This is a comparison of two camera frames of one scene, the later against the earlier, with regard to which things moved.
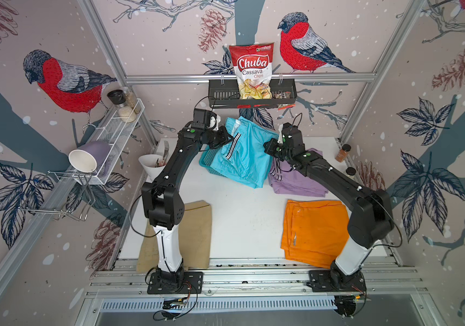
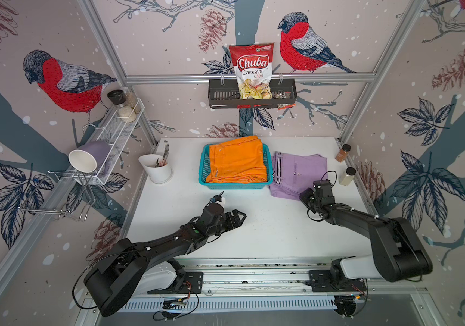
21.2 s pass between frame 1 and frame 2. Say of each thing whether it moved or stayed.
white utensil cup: stayed
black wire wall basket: stayed
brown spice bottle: stayed
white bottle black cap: stayed
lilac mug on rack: stayed
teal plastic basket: moved
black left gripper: moved
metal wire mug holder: stayed
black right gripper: moved
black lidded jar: stayed
